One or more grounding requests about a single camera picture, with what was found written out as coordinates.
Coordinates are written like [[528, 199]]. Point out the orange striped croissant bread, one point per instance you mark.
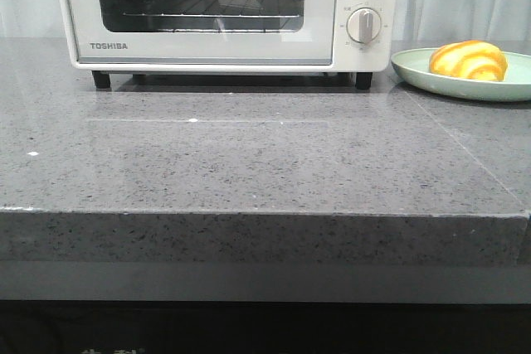
[[471, 60]]

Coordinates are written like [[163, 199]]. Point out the light green plate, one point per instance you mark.
[[413, 67]]

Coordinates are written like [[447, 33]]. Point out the white Toshiba toaster oven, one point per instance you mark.
[[356, 61]]

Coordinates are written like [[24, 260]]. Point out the glass oven door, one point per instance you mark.
[[96, 41]]

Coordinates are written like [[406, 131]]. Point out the metal wire oven rack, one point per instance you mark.
[[211, 16]]

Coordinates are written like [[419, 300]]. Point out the lower timer knob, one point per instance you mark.
[[364, 25]]

